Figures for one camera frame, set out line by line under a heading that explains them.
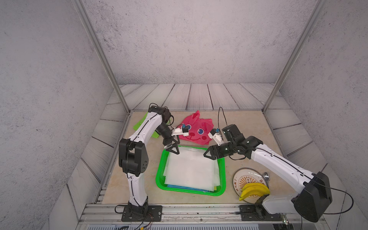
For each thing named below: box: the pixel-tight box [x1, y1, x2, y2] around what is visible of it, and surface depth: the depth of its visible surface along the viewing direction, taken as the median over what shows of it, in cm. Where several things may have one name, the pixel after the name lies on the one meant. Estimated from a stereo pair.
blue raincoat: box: [166, 184, 214, 192], surface depth 77 cm
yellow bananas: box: [238, 182, 271, 201], surface depth 77 cm
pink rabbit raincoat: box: [178, 110, 214, 146], surface depth 110 cm
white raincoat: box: [162, 147, 221, 192], surface depth 81 cm
